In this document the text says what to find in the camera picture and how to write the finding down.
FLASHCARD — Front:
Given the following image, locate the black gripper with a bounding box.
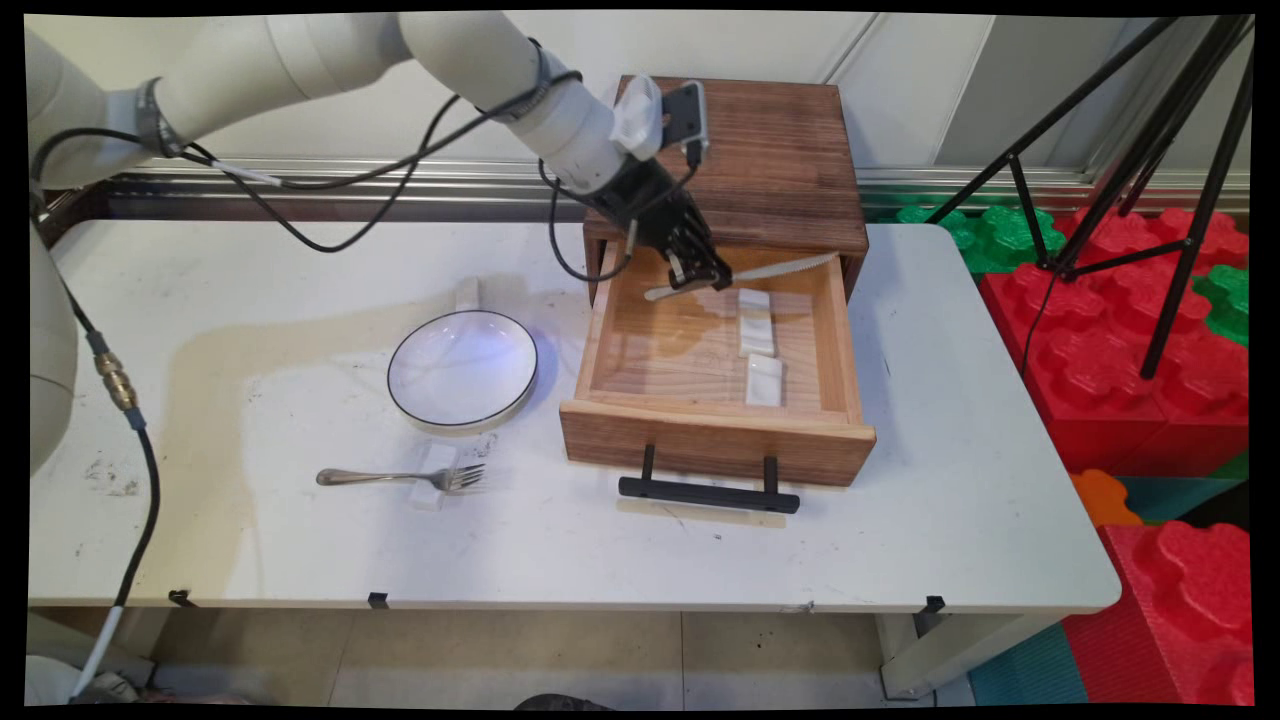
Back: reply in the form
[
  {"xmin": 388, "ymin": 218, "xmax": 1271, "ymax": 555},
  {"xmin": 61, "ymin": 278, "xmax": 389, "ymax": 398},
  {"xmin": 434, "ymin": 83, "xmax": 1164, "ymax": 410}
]
[{"xmin": 588, "ymin": 158, "xmax": 734, "ymax": 294}]

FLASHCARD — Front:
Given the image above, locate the silver table knife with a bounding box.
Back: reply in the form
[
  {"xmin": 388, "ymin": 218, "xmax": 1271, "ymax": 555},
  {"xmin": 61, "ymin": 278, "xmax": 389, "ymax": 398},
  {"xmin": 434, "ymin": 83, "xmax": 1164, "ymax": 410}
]
[{"xmin": 643, "ymin": 251, "xmax": 842, "ymax": 303}]

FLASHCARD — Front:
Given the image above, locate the dark wooden drawer cabinet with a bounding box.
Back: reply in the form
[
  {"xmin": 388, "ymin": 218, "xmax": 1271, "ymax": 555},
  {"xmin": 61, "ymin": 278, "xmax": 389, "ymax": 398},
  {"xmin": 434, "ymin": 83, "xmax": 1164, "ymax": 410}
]
[{"xmin": 582, "ymin": 75, "xmax": 872, "ymax": 307}]

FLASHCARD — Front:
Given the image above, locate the light wooden drawer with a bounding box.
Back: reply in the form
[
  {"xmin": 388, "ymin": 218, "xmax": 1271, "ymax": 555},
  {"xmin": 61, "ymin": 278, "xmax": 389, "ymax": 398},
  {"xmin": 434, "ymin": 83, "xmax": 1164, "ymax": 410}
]
[{"xmin": 558, "ymin": 238, "xmax": 879, "ymax": 489}]

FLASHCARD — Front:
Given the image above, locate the white plate black rim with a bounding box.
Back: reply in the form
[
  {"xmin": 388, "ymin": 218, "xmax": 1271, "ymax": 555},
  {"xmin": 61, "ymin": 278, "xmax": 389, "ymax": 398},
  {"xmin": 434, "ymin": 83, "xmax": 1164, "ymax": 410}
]
[{"xmin": 385, "ymin": 308, "xmax": 540, "ymax": 433}]

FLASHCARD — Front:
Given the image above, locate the green foam block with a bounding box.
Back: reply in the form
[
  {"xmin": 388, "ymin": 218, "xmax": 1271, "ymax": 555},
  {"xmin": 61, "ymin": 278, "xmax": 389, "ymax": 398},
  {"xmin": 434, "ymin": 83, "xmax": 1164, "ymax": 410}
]
[
  {"xmin": 893, "ymin": 204, "xmax": 1067, "ymax": 277},
  {"xmin": 1189, "ymin": 264, "xmax": 1252, "ymax": 350}
]

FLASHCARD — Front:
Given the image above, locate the silver fork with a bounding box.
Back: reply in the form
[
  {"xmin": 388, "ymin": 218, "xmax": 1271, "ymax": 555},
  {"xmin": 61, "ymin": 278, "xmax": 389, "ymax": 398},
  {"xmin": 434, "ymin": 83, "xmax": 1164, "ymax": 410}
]
[{"xmin": 315, "ymin": 462, "xmax": 488, "ymax": 493}]

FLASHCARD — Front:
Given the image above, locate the large red foam block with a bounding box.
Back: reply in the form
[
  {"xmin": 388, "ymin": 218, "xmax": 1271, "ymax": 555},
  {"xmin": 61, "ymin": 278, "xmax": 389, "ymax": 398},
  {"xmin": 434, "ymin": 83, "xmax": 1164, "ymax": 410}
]
[{"xmin": 978, "ymin": 207, "xmax": 1252, "ymax": 478}]

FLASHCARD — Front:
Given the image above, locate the orange foam piece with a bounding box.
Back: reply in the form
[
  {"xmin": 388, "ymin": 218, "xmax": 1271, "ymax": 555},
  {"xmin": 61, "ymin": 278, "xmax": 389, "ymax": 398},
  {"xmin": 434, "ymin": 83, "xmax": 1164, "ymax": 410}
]
[{"xmin": 1069, "ymin": 469, "xmax": 1144, "ymax": 530}]

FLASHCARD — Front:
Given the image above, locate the white table leg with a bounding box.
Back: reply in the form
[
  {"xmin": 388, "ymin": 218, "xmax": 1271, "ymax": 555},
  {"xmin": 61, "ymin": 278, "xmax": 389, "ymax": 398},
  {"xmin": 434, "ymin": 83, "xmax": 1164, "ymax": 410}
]
[{"xmin": 877, "ymin": 611, "xmax": 1063, "ymax": 700}]

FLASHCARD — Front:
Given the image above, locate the black tripod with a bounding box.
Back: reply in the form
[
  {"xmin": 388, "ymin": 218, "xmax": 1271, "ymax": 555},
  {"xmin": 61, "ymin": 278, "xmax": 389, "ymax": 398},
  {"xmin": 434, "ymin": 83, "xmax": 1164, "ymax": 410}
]
[{"xmin": 923, "ymin": 14, "xmax": 1257, "ymax": 382}]

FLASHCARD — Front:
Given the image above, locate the short black camera cable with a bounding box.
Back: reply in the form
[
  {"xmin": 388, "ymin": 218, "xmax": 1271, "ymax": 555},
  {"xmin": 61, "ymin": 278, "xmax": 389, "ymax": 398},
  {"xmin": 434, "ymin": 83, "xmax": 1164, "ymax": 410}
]
[{"xmin": 537, "ymin": 139, "xmax": 702, "ymax": 285}]

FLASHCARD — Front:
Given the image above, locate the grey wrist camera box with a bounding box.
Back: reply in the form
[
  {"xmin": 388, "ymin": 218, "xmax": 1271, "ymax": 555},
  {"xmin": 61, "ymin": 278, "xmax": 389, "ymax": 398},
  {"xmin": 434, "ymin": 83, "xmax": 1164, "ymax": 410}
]
[{"xmin": 659, "ymin": 79, "xmax": 712, "ymax": 152}]

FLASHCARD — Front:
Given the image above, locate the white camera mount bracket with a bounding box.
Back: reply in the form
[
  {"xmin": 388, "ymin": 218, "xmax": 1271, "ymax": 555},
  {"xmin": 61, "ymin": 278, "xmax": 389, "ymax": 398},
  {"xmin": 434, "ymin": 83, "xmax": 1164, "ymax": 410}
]
[{"xmin": 611, "ymin": 74, "xmax": 664, "ymax": 157}]

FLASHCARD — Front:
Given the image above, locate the black drawer handle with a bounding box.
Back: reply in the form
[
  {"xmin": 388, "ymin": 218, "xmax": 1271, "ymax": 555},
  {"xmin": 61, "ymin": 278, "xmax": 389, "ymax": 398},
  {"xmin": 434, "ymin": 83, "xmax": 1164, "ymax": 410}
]
[{"xmin": 617, "ymin": 442, "xmax": 803, "ymax": 516}]

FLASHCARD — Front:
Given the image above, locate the metal wall rail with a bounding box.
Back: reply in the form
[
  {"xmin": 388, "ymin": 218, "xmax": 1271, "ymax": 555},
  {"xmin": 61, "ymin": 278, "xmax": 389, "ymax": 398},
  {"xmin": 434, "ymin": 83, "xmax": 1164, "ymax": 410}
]
[{"xmin": 98, "ymin": 154, "xmax": 1252, "ymax": 224}]

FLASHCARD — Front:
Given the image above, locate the long black arm cable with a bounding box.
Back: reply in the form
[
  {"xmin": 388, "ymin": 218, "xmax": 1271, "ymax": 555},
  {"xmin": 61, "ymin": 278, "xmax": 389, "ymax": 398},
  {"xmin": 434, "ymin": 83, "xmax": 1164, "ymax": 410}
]
[{"xmin": 29, "ymin": 66, "xmax": 585, "ymax": 254}]

